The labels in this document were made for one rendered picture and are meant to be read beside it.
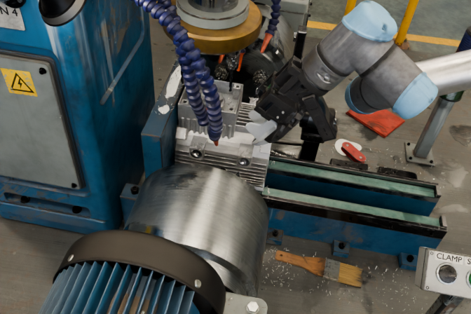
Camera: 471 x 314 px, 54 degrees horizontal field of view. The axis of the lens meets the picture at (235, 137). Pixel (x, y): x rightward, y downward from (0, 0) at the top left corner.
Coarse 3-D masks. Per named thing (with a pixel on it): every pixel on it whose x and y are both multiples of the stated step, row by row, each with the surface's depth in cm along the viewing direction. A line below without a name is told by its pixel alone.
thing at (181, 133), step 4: (180, 128) 95; (184, 128) 95; (176, 132) 96; (180, 132) 95; (184, 132) 95; (176, 136) 96; (180, 136) 95; (184, 136) 95; (264, 144) 94; (268, 144) 94; (260, 148) 94; (264, 148) 94; (268, 148) 94; (260, 152) 94; (264, 152) 94; (268, 152) 94; (264, 184) 103; (256, 188) 103; (260, 188) 102
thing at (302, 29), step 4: (300, 28) 97; (304, 28) 97; (300, 32) 96; (304, 32) 96; (296, 36) 97; (300, 36) 97; (304, 36) 96; (296, 40) 97; (300, 40) 97; (304, 40) 97; (296, 44) 98; (300, 44) 98; (304, 44) 98; (296, 48) 99; (300, 48) 99; (296, 52) 99; (300, 52) 99; (296, 56) 100; (300, 56) 100
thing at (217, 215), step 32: (160, 192) 76; (192, 192) 74; (224, 192) 76; (256, 192) 80; (128, 224) 75; (160, 224) 70; (192, 224) 70; (224, 224) 72; (256, 224) 77; (224, 256) 68; (256, 256) 74; (256, 288) 73
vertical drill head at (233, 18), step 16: (176, 0) 81; (192, 0) 78; (208, 0) 76; (224, 0) 77; (240, 0) 82; (192, 16) 77; (208, 16) 77; (224, 16) 77; (240, 16) 79; (256, 16) 82; (192, 32) 77; (208, 32) 77; (224, 32) 78; (240, 32) 78; (256, 32) 81; (208, 48) 78; (224, 48) 78; (240, 48) 80
